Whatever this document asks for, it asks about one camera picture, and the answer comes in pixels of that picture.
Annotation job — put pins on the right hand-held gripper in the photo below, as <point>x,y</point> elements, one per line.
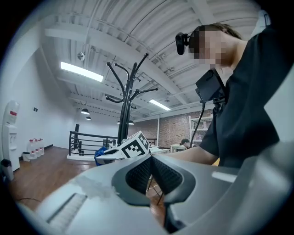
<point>134,148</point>

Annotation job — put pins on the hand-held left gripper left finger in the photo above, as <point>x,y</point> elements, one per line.
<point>92,206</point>

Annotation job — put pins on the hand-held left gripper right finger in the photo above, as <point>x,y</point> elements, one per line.
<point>218,202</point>

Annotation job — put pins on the blue cloth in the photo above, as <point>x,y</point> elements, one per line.
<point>98,158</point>

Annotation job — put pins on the black coat rack stand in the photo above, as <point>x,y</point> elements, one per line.
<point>125,114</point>

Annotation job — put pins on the person's right forearm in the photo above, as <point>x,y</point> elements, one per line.
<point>195,154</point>

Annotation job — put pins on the yellow table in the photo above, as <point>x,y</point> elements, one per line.
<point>217,162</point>

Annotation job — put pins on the white table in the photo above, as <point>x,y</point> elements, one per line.
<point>160,150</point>

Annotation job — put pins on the long ceiling tube light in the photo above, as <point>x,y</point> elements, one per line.
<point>81,71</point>
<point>159,104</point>

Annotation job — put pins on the group of clear water jugs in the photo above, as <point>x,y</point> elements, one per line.
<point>35,150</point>

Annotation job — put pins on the white shelving unit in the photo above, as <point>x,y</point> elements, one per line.
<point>191,128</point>

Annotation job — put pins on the grey bin with black bag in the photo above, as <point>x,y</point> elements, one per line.
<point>7,168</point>

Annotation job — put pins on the person's black shirt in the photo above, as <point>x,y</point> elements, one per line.
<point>248,110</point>

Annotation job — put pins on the white water dispenser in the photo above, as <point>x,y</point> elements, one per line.
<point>10,142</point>

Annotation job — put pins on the round ceiling detector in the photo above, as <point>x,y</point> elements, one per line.
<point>81,56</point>

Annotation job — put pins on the black chest box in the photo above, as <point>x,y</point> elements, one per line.
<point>210,86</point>

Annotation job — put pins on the person's head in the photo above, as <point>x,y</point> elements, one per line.
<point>206,46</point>

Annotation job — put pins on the white metal post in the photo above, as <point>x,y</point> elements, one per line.
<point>158,130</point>

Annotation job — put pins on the black wall switch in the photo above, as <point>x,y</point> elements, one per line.
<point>35,109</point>

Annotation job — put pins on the black head camera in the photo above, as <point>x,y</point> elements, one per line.
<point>181,43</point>

